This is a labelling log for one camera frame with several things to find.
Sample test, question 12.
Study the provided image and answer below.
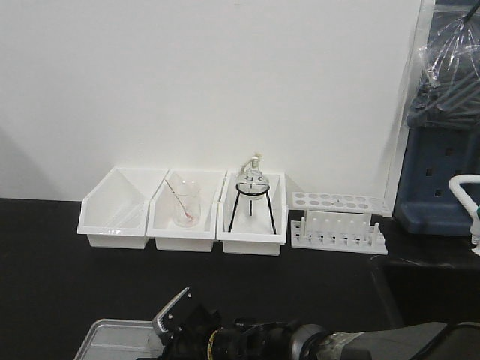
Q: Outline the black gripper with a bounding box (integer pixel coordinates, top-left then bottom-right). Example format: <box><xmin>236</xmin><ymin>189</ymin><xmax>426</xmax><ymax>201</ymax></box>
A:
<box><xmin>151</xmin><ymin>287</ymin><xmax>240</xmax><ymax>359</ymax></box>

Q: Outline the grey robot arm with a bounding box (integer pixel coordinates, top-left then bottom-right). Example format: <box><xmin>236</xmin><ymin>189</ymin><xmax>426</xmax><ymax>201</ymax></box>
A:
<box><xmin>151</xmin><ymin>286</ymin><xmax>479</xmax><ymax>359</ymax></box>

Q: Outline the silver metal tray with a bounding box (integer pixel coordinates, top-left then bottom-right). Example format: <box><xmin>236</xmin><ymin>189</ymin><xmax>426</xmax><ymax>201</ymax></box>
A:
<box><xmin>74</xmin><ymin>319</ymin><xmax>164</xmax><ymax>359</ymax></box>

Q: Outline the glass beaker in bin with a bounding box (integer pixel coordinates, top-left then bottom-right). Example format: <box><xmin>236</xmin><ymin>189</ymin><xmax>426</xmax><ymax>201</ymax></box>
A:
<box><xmin>173</xmin><ymin>181</ymin><xmax>202</xmax><ymax>227</ymax></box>

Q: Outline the white storage bin middle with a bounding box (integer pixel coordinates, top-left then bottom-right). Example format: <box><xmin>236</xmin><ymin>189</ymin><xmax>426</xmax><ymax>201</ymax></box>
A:
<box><xmin>146</xmin><ymin>169</ymin><xmax>226</xmax><ymax>252</ymax></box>

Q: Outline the white storage bin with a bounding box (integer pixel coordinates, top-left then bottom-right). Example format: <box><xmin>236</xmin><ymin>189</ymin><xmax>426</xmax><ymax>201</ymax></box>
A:
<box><xmin>77</xmin><ymin>166</ymin><xmax>168</xmax><ymax>250</ymax></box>
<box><xmin>146</xmin><ymin>169</ymin><xmax>226</xmax><ymax>252</ymax></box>
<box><xmin>217</xmin><ymin>172</ymin><xmax>288</xmax><ymax>256</ymax></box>

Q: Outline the glass stirring rod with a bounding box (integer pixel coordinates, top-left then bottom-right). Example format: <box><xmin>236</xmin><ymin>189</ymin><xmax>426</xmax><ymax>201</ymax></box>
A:
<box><xmin>164</xmin><ymin>180</ymin><xmax>194</xmax><ymax>220</ymax></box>

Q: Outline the white storage bin right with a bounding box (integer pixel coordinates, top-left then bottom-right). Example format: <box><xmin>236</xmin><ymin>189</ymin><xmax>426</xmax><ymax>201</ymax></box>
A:
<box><xmin>217</xmin><ymin>172</ymin><xmax>288</xmax><ymax>256</ymax></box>

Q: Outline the white storage bin left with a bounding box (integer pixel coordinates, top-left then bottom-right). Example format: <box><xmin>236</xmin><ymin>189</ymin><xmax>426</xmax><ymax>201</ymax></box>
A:
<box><xmin>77</xmin><ymin>166</ymin><xmax>168</xmax><ymax>250</ymax></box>

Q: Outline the round bottom glass flask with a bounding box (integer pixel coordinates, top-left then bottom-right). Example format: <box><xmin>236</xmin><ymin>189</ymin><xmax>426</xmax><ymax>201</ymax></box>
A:
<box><xmin>237</xmin><ymin>154</ymin><xmax>269</xmax><ymax>200</ymax></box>

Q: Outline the white test tube rack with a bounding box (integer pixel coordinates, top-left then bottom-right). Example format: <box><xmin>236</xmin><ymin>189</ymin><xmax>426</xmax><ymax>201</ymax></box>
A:
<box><xmin>291</xmin><ymin>191</ymin><xmax>388</xmax><ymax>255</ymax></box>

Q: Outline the white lab faucet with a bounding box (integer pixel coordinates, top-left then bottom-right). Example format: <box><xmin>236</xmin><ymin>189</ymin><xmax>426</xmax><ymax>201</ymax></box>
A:
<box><xmin>448</xmin><ymin>175</ymin><xmax>479</xmax><ymax>256</ymax></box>

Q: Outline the blue plastic crate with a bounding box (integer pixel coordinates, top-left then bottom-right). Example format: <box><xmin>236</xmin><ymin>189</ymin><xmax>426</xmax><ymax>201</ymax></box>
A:
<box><xmin>394</xmin><ymin>1</ymin><xmax>479</xmax><ymax>236</ymax></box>

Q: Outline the clear plastic bag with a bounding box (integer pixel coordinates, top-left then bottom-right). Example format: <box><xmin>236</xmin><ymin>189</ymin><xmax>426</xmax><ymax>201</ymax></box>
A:
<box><xmin>405</xmin><ymin>1</ymin><xmax>479</xmax><ymax>131</ymax></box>

